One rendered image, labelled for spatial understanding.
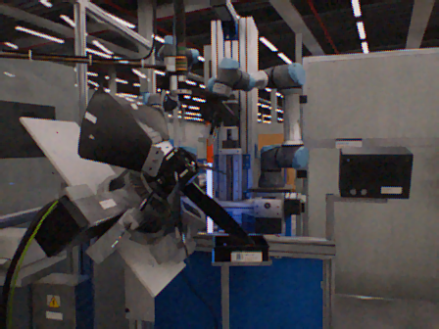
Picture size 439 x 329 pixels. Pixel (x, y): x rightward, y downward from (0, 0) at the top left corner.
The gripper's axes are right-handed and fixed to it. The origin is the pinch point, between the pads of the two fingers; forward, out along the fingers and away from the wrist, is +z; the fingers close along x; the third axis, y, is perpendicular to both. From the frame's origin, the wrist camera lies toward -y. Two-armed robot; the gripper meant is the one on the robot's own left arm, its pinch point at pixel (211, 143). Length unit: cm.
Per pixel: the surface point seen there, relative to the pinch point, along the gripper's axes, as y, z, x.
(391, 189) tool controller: -74, -4, -12
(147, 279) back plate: -7, 42, 46
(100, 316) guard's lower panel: 43, 115, -31
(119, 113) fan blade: 14, -3, 50
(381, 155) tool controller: -65, -15, -8
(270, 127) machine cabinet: 113, -62, -1046
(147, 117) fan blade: 19.9, -3.1, 21.8
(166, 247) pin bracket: -5.9, 34.3, 35.8
